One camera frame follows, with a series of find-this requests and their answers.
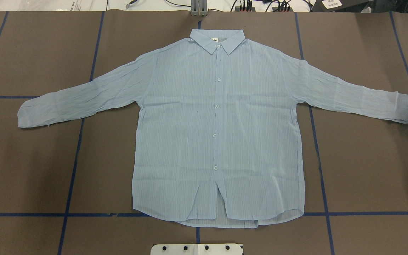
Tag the upper orange black usb hub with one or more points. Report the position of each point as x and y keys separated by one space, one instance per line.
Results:
x=242 y=6

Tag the light blue button shirt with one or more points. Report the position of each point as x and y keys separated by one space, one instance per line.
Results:
x=218 y=143

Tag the lower orange black usb hub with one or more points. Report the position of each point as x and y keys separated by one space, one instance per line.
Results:
x=279 y=6

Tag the orange black usb hub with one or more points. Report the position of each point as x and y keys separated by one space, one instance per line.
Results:
x=242 y=6
x=279 y=6

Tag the aluminium frame post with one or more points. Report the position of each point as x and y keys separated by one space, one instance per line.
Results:
x=199 y=8

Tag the white pedestal column with base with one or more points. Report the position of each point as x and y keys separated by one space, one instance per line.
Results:
x=198 y=249

